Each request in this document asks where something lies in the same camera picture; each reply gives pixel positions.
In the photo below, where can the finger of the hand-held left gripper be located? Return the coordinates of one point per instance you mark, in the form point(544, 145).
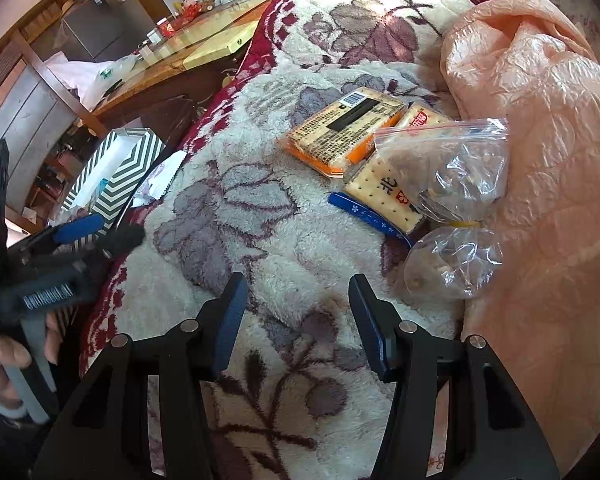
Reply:
point(122, 240)
point(80, 227)

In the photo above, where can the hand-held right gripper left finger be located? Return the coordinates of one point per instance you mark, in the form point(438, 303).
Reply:
point(232, 320)

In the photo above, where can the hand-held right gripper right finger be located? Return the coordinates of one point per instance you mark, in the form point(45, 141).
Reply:
point(372, 327)

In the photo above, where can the green white striped box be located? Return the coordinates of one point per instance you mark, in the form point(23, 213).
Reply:
point(125, 175)

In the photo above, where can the floral plush blanket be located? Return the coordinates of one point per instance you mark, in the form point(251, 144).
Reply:
point(260, 240)

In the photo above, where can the small clear plastic bag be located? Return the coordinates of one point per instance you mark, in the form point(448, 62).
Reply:
point(450, 260)

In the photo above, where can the blue pen-like stick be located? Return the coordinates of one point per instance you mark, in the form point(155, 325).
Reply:
point(360, 210)

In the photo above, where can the red label cracker pack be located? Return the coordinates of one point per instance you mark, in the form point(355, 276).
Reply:
point(380, 185)

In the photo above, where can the wooden chair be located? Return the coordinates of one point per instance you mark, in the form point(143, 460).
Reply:
point(45, 80)

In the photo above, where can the white plastic bag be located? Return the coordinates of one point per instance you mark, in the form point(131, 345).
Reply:
point(105, 75)

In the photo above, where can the large clear zip bag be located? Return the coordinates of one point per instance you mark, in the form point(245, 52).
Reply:
point(455, 170)

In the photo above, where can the grey refrigerator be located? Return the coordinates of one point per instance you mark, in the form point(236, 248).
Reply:
point(100, 30)

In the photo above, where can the orange cracker pack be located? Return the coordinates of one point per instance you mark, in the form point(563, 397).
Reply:
point(340, 130)

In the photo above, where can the wooden table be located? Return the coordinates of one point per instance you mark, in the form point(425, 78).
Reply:
point(200, 50)

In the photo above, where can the red cup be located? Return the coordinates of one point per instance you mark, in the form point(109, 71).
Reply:
point(166, 27)

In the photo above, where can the red plush toy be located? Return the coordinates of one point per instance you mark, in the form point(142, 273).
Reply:
point(191, 7)

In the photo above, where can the peach quilt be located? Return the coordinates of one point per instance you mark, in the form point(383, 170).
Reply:
point(555, 160)

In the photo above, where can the brown teddy bear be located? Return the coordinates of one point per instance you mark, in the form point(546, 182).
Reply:
point(210, 1)

